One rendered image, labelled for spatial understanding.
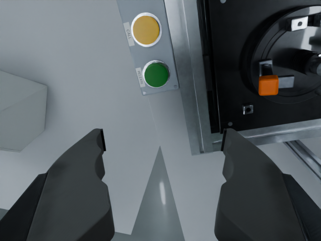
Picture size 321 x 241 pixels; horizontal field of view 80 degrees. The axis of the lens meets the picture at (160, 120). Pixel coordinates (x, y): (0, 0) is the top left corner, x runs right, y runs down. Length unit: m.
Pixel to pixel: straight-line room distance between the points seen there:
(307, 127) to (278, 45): 0.20
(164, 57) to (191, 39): 0.05
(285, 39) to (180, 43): 0.15
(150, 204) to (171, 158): 1.55
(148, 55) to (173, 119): 0.20
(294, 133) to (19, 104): 0.53
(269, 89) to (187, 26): 0.16
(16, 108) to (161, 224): 2.02
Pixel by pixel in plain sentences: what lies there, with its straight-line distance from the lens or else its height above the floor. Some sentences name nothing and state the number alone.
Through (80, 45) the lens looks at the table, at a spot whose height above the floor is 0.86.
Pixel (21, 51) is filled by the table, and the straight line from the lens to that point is 0.54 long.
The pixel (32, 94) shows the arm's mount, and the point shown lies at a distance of 0.49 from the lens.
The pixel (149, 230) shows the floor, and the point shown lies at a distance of 2.41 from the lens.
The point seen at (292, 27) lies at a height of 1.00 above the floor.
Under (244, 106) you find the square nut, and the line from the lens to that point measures 0.36.
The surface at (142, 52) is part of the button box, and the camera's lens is 0.34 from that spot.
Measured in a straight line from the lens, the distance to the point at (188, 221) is 0.76.
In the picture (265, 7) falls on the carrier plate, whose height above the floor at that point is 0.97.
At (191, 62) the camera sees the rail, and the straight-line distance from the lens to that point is 0.34.
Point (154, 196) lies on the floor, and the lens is 1.98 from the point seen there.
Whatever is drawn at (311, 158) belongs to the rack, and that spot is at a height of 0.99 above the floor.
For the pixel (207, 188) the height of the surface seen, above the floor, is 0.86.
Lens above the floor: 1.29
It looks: 62 degrees down
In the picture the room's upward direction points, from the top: 175 degrees counter-clockwise
